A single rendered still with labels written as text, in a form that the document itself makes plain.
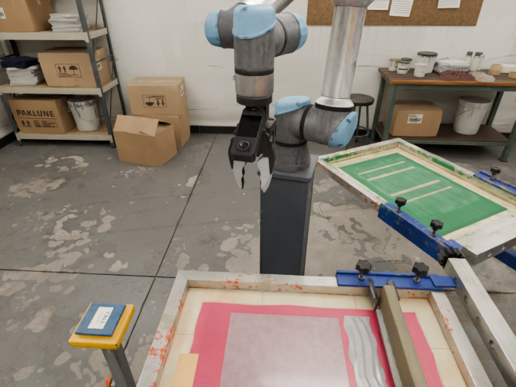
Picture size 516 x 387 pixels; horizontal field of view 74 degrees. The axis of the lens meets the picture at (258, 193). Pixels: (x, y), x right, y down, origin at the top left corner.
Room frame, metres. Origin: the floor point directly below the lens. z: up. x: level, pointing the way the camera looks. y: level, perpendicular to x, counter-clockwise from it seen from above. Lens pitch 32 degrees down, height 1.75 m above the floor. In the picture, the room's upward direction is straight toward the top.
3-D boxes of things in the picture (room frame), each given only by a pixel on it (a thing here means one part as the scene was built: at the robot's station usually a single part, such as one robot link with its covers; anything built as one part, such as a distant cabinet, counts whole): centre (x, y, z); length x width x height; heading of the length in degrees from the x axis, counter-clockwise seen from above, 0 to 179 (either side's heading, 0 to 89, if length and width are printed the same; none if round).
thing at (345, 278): (0.72, -0.38, 0.98); 0.30 x 0.05 x 0.07; 86
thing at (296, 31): (0.77, -0.03, 1.66); 0.11 x 0.11 x 0.08; 56
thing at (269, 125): (0.68, 0.01, 1.50); 0.09 x 0.08 x 0.12; 164
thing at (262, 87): (0.68, 0.01, 1.58); 0.08 x 0.08 x 0.05
